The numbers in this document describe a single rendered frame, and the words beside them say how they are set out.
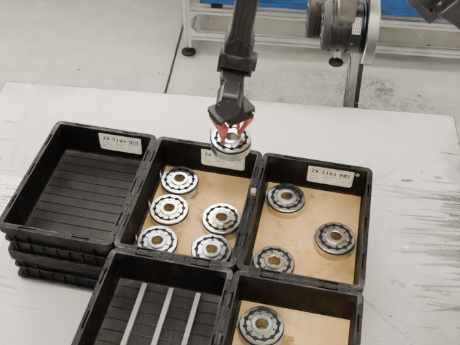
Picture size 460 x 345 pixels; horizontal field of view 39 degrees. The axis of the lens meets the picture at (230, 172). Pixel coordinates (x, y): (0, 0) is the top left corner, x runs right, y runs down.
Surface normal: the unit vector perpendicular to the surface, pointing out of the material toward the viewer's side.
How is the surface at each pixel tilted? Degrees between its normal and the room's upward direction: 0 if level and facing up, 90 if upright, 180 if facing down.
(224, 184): 0
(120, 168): 0
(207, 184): 0
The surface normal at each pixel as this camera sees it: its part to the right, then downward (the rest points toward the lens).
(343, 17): -0.10, 0.72
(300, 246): 0.01, -0.70
